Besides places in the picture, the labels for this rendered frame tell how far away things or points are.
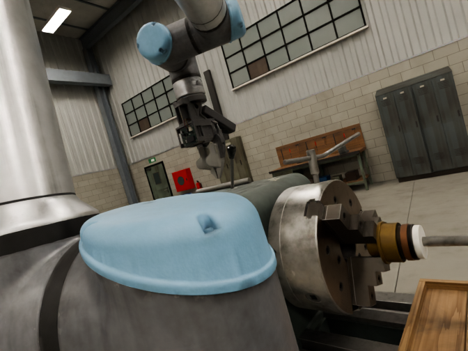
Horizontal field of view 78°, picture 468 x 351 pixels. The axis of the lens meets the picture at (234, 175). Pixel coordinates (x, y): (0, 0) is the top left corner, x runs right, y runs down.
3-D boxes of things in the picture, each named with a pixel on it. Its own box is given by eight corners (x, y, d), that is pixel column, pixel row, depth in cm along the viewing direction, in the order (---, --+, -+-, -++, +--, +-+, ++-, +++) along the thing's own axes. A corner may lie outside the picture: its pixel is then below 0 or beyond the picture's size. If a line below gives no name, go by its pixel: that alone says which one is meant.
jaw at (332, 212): (329, 246, 69) (304, 220, 63) (331, 228, 72) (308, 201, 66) (378, 246, 62) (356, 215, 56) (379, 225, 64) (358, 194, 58)
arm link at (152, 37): (177, 5, 56) (196, 28, 66) (127, 28, 58) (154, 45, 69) (188, 45, 56) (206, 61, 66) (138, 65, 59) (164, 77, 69)
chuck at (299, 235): (298, 335, 64) (267, 195, 65) (349, 280, 87) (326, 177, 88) (337, 344, 58) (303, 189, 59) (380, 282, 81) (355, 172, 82)
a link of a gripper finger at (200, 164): (198, 184, 73) (187, 150, 73) (214, 179, 78) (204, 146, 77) (206, 182, 71) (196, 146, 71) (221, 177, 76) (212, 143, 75)
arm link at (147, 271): (308, 469, 13) (227, 185, 13) (73, 471, 17) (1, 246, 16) (305, 317, 25) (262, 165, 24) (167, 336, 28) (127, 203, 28)
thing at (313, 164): (320, 194, 72) (310, 149, 72) (313, 195, 74) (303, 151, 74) (325, 193, 73) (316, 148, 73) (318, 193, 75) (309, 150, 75)
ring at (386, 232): (359, 230, 63) (407, 228, 57) (370, 216, 70) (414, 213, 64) (370, 271, 63) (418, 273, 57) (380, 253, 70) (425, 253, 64)
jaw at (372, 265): (341, 255, 73) (347, 306, 70) (333, 257, 69) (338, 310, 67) (388, 255, 66) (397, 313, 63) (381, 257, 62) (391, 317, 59)
